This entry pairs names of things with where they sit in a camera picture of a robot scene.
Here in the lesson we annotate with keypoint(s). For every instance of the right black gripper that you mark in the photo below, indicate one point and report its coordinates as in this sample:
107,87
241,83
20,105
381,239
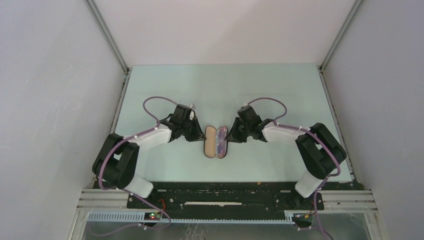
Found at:
233,136

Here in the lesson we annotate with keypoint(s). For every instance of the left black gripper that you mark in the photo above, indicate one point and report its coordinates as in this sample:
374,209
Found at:
198,134

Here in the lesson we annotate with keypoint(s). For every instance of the pink transparent sunglasses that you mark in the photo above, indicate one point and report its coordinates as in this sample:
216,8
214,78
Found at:
221,143

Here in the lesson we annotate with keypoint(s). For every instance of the black glasses case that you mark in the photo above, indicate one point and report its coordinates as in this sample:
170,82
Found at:
215,145

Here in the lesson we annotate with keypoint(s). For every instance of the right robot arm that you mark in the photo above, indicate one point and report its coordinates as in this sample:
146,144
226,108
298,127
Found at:
320,152

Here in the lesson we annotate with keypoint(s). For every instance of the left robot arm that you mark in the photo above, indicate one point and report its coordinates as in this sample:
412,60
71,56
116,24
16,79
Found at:
116,163

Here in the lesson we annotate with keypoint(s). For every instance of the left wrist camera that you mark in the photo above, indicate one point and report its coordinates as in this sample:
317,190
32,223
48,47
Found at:
192,108

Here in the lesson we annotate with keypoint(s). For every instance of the grey cable duct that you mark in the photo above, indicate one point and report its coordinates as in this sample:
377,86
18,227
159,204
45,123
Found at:
139,217

